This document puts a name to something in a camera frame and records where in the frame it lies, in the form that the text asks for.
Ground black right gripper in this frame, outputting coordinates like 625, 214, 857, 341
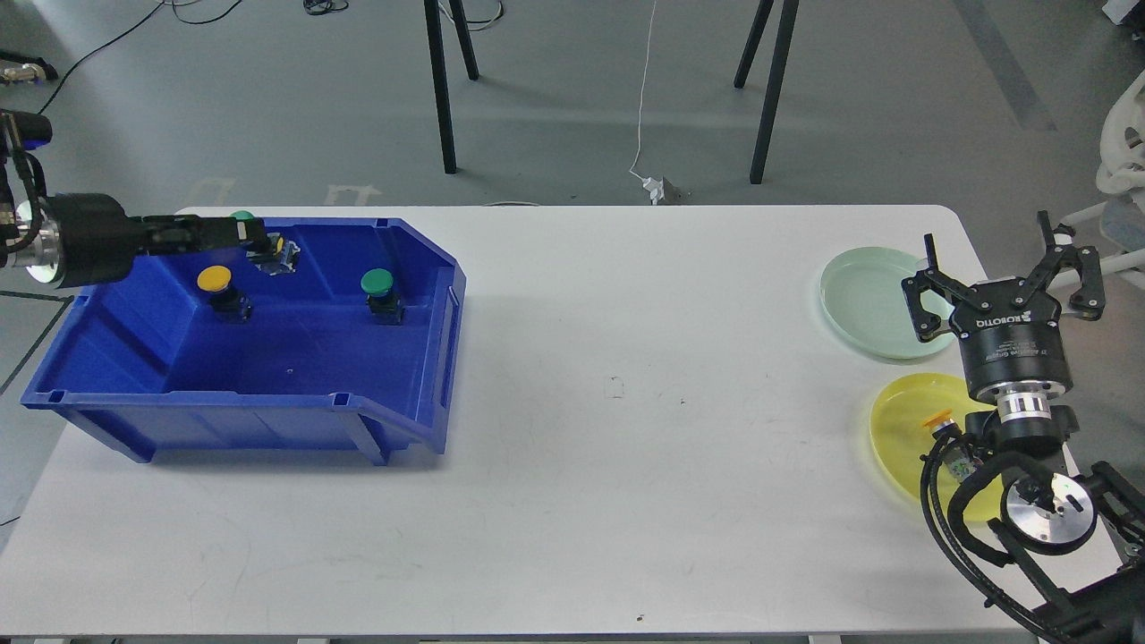
901, 209, 1106, 405

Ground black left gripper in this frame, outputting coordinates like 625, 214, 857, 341
31, 194, 274, 289

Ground green push button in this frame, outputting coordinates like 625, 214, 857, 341
230, 209, 301, 275
360, 267, 404, 325

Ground yellow push button front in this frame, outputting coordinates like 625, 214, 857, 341
921, 408, 980, 484

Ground yellow push button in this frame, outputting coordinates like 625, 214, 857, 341
921, 408, 980, 484
196, 265, 253, 325

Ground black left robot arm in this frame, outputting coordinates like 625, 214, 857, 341
1, 110, 300, 289

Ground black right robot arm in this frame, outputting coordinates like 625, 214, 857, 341
901, 211, 1144, 643

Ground yellow push button back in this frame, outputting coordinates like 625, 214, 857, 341
196, 265, 253, 325

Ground yellow plate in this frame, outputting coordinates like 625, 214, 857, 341
869, 372, 993, 511

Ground pale green plate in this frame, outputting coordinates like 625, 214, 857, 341
818, 246, 954, 361

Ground blue plastic bin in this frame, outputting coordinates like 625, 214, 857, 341
21, 217, 466, 465

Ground white office chair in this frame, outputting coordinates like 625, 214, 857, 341
1063, 73, 1144, 289

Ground black stand legs left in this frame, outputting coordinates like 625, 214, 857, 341
423, 1, 481, 175

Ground black stand legs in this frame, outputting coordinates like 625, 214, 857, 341
423, 1, 481, 175
733, 1, 799, 186

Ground black stand legs right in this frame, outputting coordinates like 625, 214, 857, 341
733, 1, 799, 186

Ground black floor cable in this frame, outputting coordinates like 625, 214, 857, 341
35, 0, 244, 91

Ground white cable with plug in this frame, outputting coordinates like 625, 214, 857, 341
630, 0, 670, 207

